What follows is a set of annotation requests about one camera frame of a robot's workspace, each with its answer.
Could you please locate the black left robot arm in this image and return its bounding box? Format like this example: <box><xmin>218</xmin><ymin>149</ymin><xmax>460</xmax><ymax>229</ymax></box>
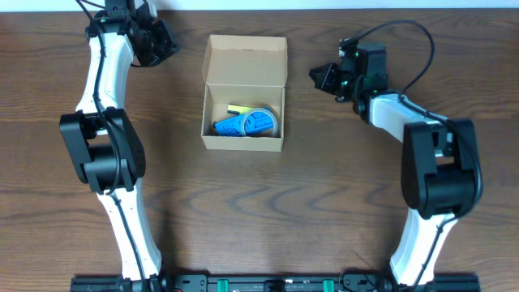
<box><xmin>59</xmin><ymin>0</ymin><xmax>179</xmax><ymax>290</ymax></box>

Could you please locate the yellow and black marker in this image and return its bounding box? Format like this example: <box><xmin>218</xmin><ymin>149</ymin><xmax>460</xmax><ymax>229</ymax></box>
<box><xmin>227</xmin><ymin>104</ymin><xmax>253</xmax><ymax>115</ymax></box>

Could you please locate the blue plastic tape dispenser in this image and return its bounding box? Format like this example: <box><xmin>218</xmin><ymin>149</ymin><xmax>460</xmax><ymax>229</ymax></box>
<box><xmin>213</xmin><ymin>109</ymin><xmax>278</xmax><ymax>137</ymax></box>

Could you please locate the large clear tape roll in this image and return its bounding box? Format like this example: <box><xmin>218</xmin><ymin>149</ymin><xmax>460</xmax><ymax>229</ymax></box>
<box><xmin>240</xmin><ymin>108</ymin><xmax>279</xmax><ymax>137</ymax></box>

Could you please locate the cardboard box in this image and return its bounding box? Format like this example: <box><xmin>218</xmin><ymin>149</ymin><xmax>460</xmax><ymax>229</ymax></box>
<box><xmin>201</xmin><ymin>34</ymin><xmax>288</xmax><ymax>152</ymax></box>

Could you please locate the black mounting rail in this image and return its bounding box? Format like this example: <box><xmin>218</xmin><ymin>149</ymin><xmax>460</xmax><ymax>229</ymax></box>
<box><xmin>69</xmin><ymin>273</ymin><xmax>482</xmax><ymax>292</ymax></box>

